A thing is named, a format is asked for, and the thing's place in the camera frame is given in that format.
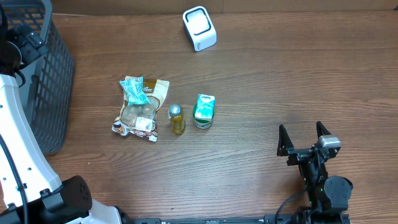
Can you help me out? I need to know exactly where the yellow liquid bottle silver cap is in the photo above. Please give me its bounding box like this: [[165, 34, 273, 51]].
[[168, 104, 185, 134]]

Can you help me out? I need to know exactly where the teal tissue pack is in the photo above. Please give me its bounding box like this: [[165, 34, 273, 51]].
[[194, 94, 215, 121]]

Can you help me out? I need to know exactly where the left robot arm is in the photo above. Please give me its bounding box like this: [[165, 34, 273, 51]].
[[1, 12, 130, 224]]

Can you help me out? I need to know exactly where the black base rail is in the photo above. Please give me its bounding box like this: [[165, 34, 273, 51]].
[[124, 213, 352, 224]]

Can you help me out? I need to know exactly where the brown snack bag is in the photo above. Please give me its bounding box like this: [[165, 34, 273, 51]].
[[111, 76, 170, 142]]

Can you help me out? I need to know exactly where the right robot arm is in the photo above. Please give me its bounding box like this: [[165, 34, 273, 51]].
[[274, 121, 353, 224]]

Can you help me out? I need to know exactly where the white barcode scanner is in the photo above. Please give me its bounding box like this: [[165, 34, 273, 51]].
[[182, 6, 217, 52]]

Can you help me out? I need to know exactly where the green lid white jar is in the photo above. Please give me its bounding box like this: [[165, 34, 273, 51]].
[[192, 105, 214, 129]]

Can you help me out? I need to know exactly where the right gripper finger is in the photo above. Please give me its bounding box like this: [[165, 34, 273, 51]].
[[316, 121, 331, 138], [277, 124, 294, 156]]

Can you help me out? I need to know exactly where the teal snack packet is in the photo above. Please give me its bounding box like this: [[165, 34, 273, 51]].
[[119, 77, 150, 106]]

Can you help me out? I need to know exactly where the grey plastic mesh basket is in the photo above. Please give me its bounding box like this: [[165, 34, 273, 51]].
[[1, 0, 75, 154]]

